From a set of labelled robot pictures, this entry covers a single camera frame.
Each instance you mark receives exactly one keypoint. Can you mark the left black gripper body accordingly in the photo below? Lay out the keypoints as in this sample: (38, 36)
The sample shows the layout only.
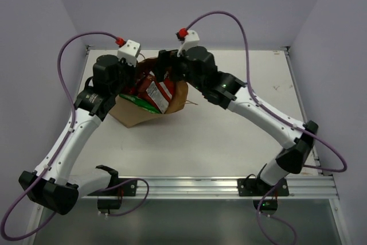
(126, 74)

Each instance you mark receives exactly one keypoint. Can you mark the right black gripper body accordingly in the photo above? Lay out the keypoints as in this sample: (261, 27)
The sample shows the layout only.
(180, 71)

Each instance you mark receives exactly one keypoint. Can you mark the red Doritos chip bag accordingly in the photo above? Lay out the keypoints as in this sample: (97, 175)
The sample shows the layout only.
(159, 94)

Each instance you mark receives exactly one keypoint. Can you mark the brown paper bag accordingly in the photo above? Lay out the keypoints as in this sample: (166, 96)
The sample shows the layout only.
(131, 115)

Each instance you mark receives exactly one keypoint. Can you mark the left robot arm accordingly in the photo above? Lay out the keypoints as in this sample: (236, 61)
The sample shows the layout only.
(50, 184)

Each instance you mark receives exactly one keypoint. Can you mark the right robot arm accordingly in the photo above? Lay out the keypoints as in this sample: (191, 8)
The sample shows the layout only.
(294, 136)

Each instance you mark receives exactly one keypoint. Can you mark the red patterned snack bag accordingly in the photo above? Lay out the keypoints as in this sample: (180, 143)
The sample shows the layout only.
(142, 82)

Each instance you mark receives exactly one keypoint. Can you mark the green snack bag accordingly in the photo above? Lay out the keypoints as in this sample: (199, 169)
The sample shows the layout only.
(140, 103)

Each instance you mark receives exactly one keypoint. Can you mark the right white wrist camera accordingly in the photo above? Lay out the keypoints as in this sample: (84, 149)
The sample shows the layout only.
(188, 39)

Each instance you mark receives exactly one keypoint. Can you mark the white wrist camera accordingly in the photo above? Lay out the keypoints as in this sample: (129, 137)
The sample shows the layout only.
(188, 39)
(129, 52)

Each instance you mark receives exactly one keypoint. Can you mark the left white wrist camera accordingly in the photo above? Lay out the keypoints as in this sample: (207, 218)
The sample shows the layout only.
(129, 52)

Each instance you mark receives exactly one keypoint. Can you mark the aluminium front rail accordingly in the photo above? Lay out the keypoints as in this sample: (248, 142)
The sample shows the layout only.
(222, 188)

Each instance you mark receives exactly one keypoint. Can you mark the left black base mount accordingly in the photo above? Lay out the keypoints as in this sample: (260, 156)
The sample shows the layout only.
(110, 200)

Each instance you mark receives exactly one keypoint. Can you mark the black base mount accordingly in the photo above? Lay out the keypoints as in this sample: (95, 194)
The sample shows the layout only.
(110, 200)
(253, 186)

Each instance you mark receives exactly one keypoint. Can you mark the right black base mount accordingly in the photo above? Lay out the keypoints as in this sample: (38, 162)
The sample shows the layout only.
(253, 186)

